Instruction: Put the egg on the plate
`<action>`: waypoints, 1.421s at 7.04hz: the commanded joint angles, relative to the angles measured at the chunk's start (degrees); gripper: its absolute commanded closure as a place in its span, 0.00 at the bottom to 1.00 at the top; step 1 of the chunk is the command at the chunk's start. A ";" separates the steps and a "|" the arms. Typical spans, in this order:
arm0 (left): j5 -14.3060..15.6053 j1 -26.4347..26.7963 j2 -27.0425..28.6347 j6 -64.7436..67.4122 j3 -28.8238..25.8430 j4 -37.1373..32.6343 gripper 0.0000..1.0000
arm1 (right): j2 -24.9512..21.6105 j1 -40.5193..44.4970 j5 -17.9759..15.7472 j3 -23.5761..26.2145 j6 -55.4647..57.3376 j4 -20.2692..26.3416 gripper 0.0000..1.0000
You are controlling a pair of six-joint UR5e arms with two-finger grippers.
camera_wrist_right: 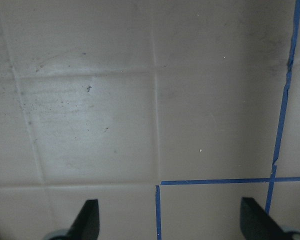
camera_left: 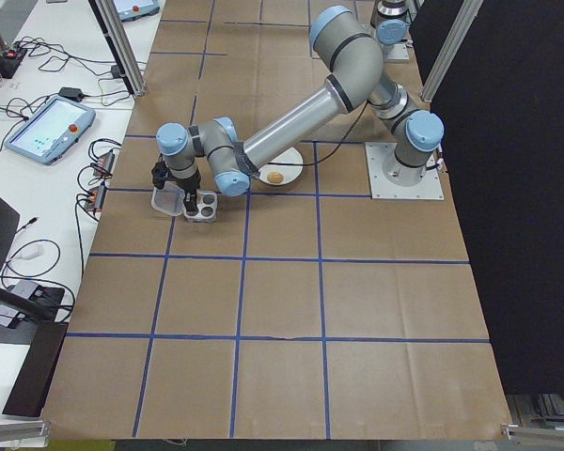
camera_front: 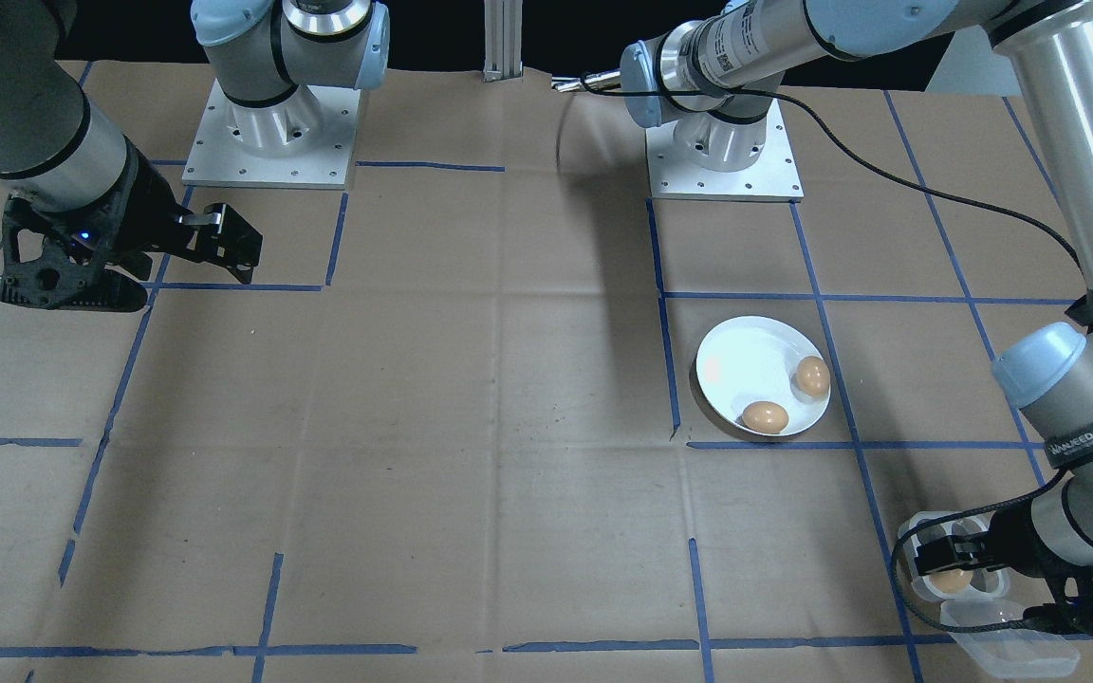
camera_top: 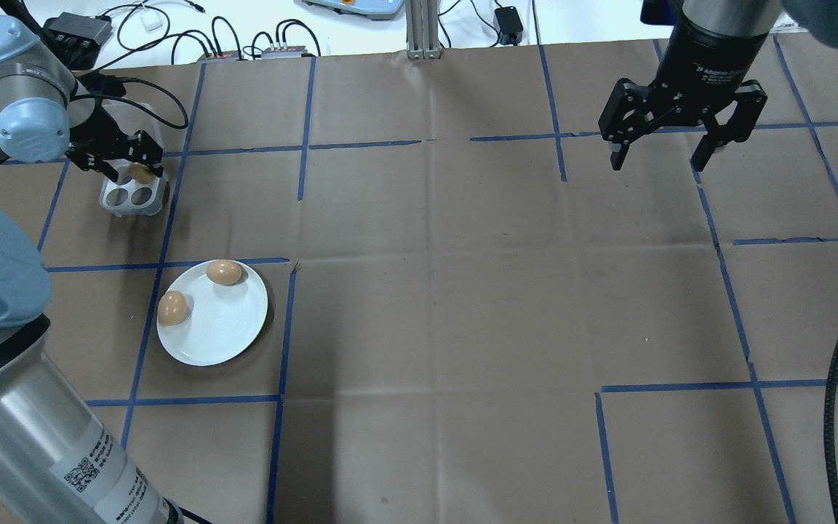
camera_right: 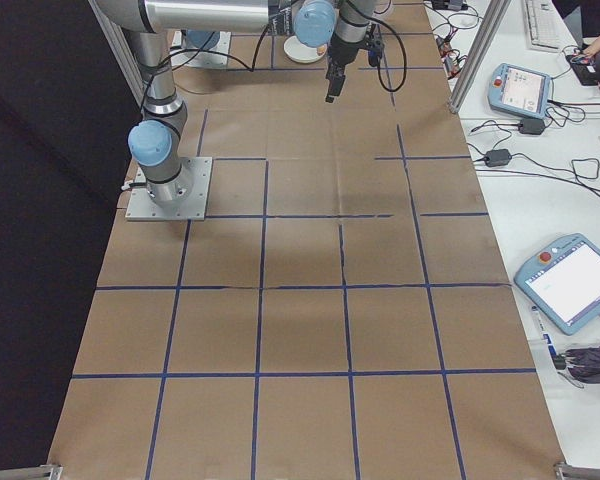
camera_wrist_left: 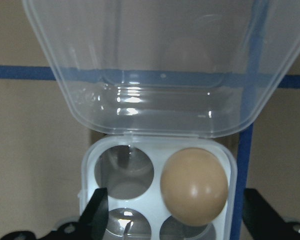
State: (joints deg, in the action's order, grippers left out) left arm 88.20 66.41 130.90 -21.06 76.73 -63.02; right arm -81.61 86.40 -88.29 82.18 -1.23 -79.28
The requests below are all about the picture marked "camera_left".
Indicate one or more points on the brown egg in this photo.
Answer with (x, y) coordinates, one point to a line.
(275, 177)

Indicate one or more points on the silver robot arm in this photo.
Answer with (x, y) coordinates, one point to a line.
(301, 122)
(392, 32)

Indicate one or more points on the clear plastic egg box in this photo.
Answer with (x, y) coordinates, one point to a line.
(164, 204)

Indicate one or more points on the black orange adapter box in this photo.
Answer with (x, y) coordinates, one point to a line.
(98, 197)
(105, 162)

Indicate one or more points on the white bowl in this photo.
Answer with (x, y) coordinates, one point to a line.
(291, 174)

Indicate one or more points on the small black plug adapter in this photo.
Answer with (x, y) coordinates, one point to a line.
(116, 71)

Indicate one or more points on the white side table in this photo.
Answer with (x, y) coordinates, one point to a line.
(51, 211)

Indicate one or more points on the black power adapter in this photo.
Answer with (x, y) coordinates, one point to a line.
(70, 93)

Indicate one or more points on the blue robot teach pendant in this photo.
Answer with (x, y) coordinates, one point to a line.
(136, 9)
(47, 127)

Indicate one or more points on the white charger adapter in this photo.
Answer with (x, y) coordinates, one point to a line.
(30, 252)

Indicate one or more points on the grey usb hub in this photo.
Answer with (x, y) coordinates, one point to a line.
(7, 317)
(23, 289)

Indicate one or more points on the black monitor support bar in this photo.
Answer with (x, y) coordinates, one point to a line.
(14, 303)

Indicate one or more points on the black power strip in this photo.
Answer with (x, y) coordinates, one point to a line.
(10, 63)

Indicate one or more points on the grey monitor stand base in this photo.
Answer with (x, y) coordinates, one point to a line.
(4, 336)

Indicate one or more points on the black flat panel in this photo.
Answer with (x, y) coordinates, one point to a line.
(33, 376)

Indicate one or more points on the dark metal bars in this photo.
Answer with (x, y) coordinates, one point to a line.
(545, 409)

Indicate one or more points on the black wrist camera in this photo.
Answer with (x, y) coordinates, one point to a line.
(160, 175)

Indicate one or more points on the aluminium side frame post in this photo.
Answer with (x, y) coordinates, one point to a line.
(127, 66)

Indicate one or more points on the white square base plate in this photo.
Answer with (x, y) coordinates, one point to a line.
(404, 190)
(399, 52)

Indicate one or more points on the aluminium profile rail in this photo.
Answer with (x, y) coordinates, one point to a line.
(545, 434)
(14, 432)

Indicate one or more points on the aluminium upright frame bar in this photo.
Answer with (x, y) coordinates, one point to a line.
(451, 49)

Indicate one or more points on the black frame cover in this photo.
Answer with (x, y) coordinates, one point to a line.
(521, 211)

